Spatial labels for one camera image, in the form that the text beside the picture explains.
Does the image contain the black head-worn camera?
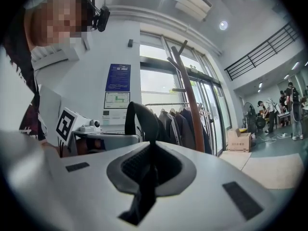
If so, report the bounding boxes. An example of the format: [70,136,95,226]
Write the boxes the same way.
[90,5,111,33]

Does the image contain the cardboard box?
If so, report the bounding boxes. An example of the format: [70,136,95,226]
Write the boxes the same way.
[227,128,253,153]

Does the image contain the person's dark printed shirt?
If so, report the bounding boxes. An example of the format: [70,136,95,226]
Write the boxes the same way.
[18,80,49,141]

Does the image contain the brown wooden coat rack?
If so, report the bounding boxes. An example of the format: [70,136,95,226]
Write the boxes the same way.
[167,39,205,153]

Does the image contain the blue wall notice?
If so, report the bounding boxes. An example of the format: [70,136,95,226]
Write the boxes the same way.
[105,63,132,92]

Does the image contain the black metal railing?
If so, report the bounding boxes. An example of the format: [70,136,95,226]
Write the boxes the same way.
[224,20,303,82]

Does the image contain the person's head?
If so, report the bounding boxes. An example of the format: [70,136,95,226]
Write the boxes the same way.
[24,0,96,48]

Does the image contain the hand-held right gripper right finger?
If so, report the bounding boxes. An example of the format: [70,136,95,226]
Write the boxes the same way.
[138,140,291,231]

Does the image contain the white ceiling air conditioner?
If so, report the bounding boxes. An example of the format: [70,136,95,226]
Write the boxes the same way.
[172,0,214,22]

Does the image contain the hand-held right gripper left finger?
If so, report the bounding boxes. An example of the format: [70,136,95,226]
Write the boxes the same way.
[0,128,155,231]

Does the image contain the small white wall panel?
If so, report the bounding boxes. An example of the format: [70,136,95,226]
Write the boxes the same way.
[103,109,112,126]

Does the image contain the white floor plan poster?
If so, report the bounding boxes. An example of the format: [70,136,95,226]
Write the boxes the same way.
[103,91,131,110]

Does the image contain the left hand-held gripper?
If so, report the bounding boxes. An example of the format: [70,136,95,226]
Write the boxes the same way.
[55,107,141,158]

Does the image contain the white floor cable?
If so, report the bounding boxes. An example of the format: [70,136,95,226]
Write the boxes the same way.
[257,132,292,143]

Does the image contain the black floor fan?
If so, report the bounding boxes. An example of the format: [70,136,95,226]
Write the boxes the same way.
[242,102,257,136]

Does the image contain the glass door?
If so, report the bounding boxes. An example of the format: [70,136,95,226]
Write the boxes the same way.
[186,73,233,156]

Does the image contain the row of hanging dark jackets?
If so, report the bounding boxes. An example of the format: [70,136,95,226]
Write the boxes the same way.
[146,106,214,155]

